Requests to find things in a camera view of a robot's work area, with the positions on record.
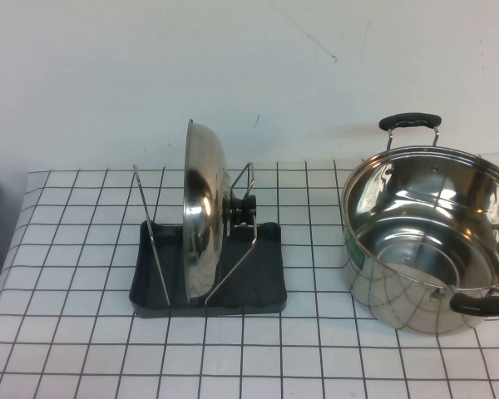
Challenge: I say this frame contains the stainless steel lid black knob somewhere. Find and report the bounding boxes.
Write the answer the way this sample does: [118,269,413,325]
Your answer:
[182,119,259,301]

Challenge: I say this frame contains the white black-grid tablecloth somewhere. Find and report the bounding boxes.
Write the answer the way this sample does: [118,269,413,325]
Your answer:
[0,152,499,399]

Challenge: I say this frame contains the black tray wire lid rack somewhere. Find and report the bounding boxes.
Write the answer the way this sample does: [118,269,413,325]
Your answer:
[127,162,289,319]

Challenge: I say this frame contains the stainless steel pot black handles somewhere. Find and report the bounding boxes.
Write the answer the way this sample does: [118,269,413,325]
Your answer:
[341,111,499,337]

